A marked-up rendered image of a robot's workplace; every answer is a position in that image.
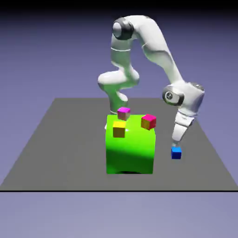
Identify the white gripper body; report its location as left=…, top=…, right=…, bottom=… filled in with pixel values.
left=171, top=123, right=192, bottom=144

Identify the small blue cube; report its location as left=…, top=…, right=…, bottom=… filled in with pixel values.
left=171, top=146, right=182, bottom=160

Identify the small red cube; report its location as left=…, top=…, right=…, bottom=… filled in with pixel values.
left=140, top=113, right=157, bottom=131

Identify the small yellow cube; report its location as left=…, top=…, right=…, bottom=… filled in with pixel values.
left=112, top=121, right=127, bottom=139

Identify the small magenta cube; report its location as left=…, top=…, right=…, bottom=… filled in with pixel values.
left=117, top=106, right=131, bottom=121

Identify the large green box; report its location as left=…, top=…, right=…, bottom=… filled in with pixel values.
left=105, top=114, right=156, bottom=175

